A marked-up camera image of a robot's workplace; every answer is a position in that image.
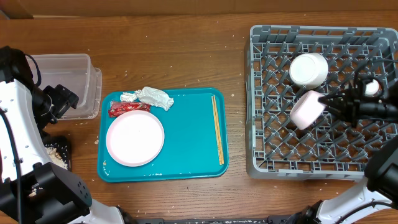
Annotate white bowl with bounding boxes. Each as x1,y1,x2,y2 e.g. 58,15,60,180
289,53,328,90

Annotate large white plate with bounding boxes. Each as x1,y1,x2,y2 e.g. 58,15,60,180
106,110,165,167

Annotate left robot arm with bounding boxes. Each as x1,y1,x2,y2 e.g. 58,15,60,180
1,46,134,223

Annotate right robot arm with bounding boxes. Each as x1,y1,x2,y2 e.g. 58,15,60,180
286,72,397,223

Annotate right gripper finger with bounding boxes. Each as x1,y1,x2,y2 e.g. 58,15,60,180
318,93,350,105
325,106,346,120

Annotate rice and peanut shells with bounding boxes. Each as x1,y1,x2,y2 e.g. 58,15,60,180
28,146,68,198

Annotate clear plastic bin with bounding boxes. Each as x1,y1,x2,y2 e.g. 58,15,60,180
27,54,102,120

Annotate large white tissue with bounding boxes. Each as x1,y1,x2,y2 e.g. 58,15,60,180
134,86,174,111

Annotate grey dishwasher rack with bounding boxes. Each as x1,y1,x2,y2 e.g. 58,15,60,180
245,25,397,181

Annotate black waste tray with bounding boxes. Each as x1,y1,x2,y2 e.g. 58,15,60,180
43,136,72,171

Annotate teal plastic tray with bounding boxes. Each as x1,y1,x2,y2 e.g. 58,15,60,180
97,88,229,183

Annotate white cup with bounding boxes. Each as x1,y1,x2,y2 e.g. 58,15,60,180
364,79,379,96

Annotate red snack wrapper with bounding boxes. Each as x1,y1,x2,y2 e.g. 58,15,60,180
108,101,151,118

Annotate small white tissue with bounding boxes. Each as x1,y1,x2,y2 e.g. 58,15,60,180
120,92,137,103

